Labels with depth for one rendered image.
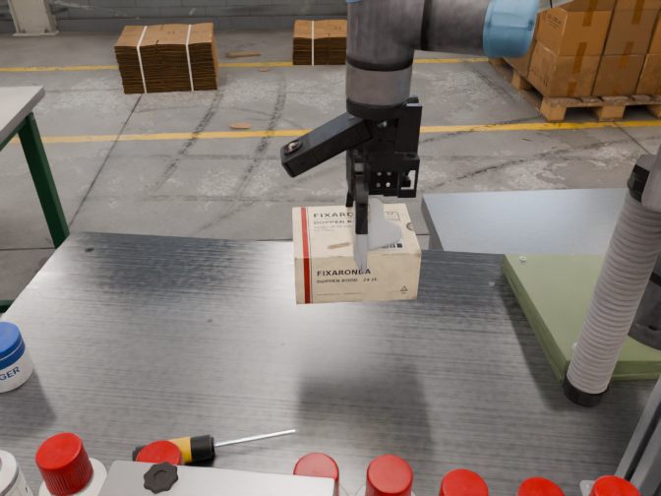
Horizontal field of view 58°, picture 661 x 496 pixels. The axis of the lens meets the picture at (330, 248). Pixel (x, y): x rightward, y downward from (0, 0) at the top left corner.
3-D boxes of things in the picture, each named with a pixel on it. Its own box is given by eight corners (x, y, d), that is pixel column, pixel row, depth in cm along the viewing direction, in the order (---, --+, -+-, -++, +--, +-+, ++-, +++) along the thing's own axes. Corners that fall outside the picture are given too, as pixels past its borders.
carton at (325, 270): (295, 304, 78) (293, 258, 73) (294, 251, 88) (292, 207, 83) (416, 298, 78) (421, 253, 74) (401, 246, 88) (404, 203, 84)
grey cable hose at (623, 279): (565, 407, 48) (643, 176, 36) (555, 375, 51) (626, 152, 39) (610, 411, 47) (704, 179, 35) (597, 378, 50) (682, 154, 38)
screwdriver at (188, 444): (135, 477, 70) (130, 462, 68) (137, 456, 73) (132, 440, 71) (301, 448, 73) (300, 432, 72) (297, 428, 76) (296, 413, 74)
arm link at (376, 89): (348, 72, 63) (342, 49, 69) (347, 113, 65) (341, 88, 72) (418, 72, 63) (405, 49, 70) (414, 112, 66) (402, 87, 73)
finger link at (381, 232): (404, 273, 72) (403, 197, 71) (356, 275, 71) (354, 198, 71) (399, 271, 75) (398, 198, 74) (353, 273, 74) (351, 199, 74)
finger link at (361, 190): (369, 234, 70) (368, 159, 69) (356, 234, 70) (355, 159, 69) (364, 233, 75) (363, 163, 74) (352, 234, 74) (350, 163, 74)
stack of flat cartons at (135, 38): (122, 94, 403) (112, 47, 385) (132, 69, 447) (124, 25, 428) (218, 90, 411) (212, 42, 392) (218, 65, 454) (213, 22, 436)
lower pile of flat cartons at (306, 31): (291, 66, 453) (290, 36, 441) (294, 45, 498) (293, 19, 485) (376, 65, 454) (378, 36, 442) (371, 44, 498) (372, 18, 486)
